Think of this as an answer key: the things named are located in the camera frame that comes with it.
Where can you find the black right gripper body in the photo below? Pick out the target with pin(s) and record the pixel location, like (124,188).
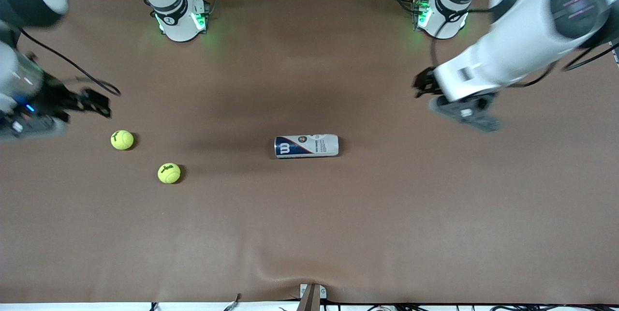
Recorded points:
(54,96)

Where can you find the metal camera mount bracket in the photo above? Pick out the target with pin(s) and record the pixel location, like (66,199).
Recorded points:
(312,299)

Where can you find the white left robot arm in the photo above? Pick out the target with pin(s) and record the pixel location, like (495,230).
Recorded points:
(522,35)

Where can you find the blue white tennis ball can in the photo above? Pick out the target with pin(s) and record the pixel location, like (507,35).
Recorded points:
(314,146)

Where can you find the brown table mat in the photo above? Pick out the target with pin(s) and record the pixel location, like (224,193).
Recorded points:
(387,204)

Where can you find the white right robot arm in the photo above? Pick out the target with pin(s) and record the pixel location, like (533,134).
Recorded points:
(174,21)

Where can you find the yellow-green tennis ball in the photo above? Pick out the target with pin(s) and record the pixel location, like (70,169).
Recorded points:
(122,140)
(169,173)

